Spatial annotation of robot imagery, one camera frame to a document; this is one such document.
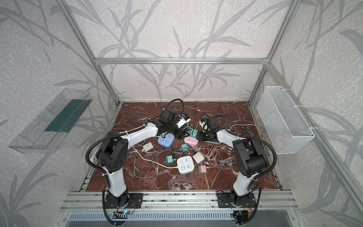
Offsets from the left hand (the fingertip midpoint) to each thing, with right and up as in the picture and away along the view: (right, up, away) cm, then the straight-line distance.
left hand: (187, 126), depth 90 cm
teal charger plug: (-11, -20, -4) cm, 24 cm away
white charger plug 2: (-26, -14, +1) cm, 30 cm away
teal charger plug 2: (-2, -14, 0) cm, 14 cm away
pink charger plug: (+9, -25, -8) cm, 27 cm away
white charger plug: (+7, -19, -4) cm, 21 cm away
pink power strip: (+4, -11, +3) cm, 12 cm away
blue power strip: (-14, -9, +3) cm, 17 cm away
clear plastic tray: (-65, -1, -27) cm, 70 cm away
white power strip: (-1, -22, -6) cm, 23 cm away
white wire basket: (+44, +1, -30) cm, 53 cm away
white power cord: (-22, -22, -2) cm, 32 cm away
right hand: (+8, -5, +6) cm, 11 cm away
